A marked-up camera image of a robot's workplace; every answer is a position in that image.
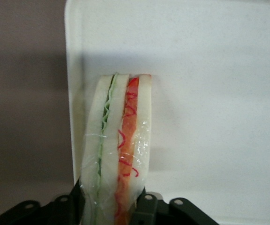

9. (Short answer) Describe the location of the triangle sandwich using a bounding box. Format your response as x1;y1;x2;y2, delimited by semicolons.
79;72;153;225

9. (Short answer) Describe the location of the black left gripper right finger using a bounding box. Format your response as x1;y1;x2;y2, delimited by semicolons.
130;188;218;225

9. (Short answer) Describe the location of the beige plastic tray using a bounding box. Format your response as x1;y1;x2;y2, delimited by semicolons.
64;0;270;225

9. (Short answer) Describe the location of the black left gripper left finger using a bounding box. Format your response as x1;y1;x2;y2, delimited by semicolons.
0;180;87;225

